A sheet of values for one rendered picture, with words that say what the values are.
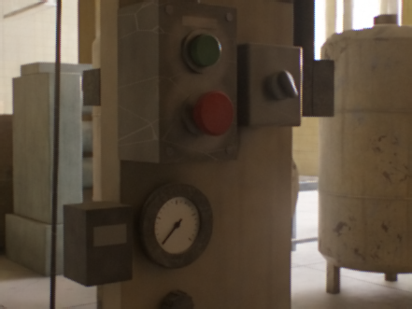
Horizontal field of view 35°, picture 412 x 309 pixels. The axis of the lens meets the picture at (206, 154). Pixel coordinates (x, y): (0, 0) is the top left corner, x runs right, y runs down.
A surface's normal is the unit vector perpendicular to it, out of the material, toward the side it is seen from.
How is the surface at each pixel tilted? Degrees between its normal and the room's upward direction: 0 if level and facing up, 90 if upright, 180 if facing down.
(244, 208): 90
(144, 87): 90
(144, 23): 90
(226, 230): 90
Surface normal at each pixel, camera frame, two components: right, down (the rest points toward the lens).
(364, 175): -0.51, 0.04
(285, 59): 0.59, 0.04
